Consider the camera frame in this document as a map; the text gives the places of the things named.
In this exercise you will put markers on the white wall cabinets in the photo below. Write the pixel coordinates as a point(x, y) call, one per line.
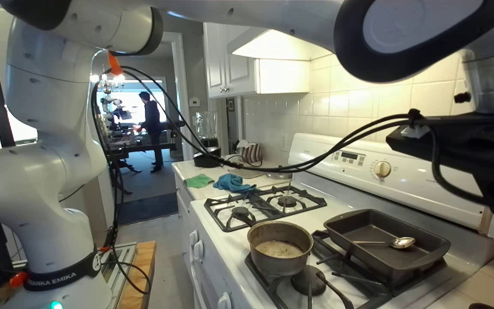
point(238, 64)

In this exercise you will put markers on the dark background table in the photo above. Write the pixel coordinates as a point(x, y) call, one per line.
point(144, 148)

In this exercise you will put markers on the dark rectangular baking pan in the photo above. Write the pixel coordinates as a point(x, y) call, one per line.
point(384, 257)

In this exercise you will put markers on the white gas stove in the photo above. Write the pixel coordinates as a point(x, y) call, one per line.
point(410, 180)

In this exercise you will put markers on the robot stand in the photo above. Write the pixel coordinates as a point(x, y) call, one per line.
point(142, 266)

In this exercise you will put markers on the person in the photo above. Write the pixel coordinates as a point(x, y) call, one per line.
point(152, 124)

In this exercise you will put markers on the small picture frame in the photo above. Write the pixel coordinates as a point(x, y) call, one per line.
point(230, 105)

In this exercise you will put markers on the blue cloth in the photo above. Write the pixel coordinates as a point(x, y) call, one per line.
point(232, 182)

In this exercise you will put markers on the dark blue rug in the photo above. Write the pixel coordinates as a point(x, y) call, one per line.
point(148, 208)

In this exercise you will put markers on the green cloth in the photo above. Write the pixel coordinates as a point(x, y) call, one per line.
point(199, 181)

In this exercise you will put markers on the black stove grate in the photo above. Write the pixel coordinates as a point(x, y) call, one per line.
point(371, 287)
point(230, 201)

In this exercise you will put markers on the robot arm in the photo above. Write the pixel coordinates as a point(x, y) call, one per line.
point(45, 128)

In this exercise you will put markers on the chandelier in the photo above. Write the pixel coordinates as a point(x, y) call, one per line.
point(107, 83)

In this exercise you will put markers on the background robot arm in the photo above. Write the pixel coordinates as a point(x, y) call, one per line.
point(109, 107)

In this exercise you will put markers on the wall thermostat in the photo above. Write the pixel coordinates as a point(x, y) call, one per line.
point(194, 101)

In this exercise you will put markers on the wall socket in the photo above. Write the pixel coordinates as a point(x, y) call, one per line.
point(283, 142)

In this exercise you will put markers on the small metal lid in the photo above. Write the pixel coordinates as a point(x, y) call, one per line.
point(279, 175)

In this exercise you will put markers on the metal spoon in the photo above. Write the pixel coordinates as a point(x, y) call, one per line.
point(402, 243)

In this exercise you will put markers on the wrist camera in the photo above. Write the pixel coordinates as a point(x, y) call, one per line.
point(444, 141)

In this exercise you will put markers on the blender with black base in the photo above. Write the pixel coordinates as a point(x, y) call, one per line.
point(207, 146)

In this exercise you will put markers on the stove burner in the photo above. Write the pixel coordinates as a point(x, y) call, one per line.
point(307, 281)
point(287, 200)
point(240, 211)

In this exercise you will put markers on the white stove knob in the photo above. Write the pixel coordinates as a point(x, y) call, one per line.
point(198, 251)
point(224, 301)
point(193, 238)

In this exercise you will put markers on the metal cooking pot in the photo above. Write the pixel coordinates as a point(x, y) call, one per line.
point(279, 257)

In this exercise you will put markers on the round cream stove knob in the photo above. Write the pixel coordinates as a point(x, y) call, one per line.
point(382, 169)

